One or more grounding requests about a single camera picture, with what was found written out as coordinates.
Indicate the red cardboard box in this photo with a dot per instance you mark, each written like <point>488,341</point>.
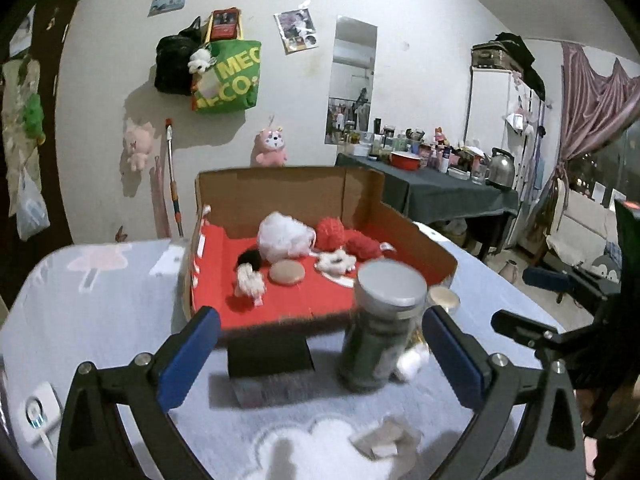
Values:
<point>233,202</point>

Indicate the white cotton ball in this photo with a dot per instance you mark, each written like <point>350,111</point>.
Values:
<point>411,361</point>

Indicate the white mesh bath pouf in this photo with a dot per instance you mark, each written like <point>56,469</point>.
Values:
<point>282,237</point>

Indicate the cream knitted scrunchie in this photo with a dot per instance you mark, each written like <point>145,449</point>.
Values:
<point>249,283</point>

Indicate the red bear shaped sponge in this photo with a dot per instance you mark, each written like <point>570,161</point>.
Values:
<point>363,247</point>

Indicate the plastic bag on door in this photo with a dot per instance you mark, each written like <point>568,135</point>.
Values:
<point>31,214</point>

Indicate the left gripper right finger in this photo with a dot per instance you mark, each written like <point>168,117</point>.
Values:
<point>525,422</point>

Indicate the red crochet mesh pouf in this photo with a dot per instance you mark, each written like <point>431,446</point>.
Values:
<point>330,234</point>

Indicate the black hanging bag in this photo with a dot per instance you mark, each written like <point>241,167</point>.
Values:
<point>173,54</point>

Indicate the white refrigerator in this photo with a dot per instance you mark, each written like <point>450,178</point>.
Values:
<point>503,113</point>

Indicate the small white plush toy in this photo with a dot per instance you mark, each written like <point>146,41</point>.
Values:
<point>200,61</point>

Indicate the white wireless charger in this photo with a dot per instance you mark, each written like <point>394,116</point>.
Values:
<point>39,413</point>

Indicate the wall photo poster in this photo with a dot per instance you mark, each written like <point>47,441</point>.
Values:
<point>297,30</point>

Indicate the white fluffy scrunchie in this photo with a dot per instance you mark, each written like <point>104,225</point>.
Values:
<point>337,263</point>

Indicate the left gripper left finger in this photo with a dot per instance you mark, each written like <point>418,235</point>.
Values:
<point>93,443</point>

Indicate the red bowl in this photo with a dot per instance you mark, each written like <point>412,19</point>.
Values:
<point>405,161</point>

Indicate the dark green tablecloth table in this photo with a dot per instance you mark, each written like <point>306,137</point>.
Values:
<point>427,196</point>

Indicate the large jar dark contents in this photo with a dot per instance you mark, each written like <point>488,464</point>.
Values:
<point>389,299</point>

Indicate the dark wooden door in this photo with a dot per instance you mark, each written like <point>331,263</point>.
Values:
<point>35,70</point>

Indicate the round beige powder puff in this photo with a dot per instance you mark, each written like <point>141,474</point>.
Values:
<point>287,272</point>

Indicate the black fuzzy scrunchie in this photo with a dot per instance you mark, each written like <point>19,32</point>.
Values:
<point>252,257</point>

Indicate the pink curtain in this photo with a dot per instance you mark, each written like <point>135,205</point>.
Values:
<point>599,131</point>

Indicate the black colourful printed box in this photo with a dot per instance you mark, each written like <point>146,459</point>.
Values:
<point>270,370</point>

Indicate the white cotton pad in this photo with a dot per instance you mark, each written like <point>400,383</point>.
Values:
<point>393,437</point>

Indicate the pink plush on wall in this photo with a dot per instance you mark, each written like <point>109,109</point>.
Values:
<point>138,144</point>

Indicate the pink owl plush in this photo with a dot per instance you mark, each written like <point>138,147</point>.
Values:
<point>269,148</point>

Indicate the green plush on door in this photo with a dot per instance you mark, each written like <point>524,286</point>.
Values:
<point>33,118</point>

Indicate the wall mirror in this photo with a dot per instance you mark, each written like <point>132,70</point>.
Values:
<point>351,82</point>

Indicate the green tote bag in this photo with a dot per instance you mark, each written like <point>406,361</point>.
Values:
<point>231,85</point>

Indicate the metal kettle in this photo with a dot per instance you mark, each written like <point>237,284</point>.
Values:
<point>501,169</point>

